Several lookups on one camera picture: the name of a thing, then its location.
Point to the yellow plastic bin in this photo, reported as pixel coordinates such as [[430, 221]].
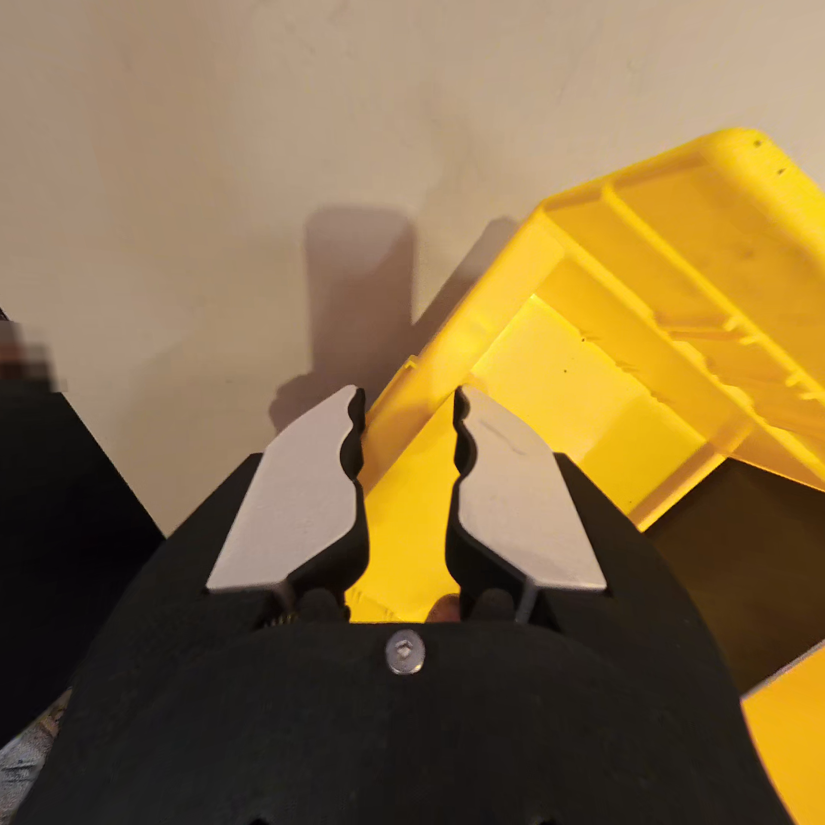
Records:
[[580, 387]]

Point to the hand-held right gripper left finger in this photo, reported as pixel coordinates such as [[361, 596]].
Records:
[[290, 509]]

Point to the person's right hand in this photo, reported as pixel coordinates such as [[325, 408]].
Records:
[[445, 609]]

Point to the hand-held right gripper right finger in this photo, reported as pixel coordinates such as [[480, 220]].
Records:
[[522, 509]]

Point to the dark cloth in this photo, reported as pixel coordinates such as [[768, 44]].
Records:
[[58, 548]]

